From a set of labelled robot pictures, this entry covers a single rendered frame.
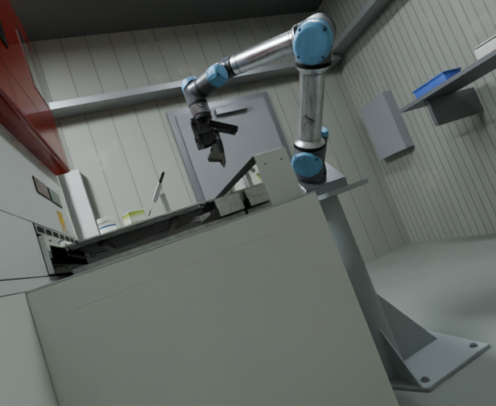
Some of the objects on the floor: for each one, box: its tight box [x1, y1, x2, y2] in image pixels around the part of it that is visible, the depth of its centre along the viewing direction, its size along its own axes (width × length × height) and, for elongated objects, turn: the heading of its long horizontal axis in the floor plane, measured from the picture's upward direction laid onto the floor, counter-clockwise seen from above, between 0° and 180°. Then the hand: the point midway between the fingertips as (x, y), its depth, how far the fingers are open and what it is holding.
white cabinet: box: [27, 193, 399, 406], centre depth 108 cm, size 64×96×82 cm, turn 123°
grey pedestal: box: [317, 179, 490, 392], centre depth 144 cm, size 51×44×82 cm
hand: (225, 163), depth 120 cm, fingers closed
